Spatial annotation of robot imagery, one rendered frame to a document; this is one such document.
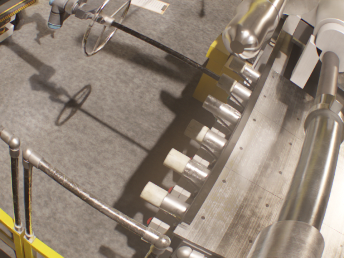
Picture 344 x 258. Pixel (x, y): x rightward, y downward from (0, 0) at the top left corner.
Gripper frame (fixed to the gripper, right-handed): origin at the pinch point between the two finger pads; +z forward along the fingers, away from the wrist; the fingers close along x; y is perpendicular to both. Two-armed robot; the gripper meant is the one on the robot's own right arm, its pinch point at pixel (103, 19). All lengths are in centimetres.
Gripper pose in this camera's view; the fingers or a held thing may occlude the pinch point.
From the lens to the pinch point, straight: 209.1
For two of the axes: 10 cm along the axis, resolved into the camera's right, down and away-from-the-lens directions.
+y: -4.0, 7.8, 4.8
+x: -3.3, 3.7, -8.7
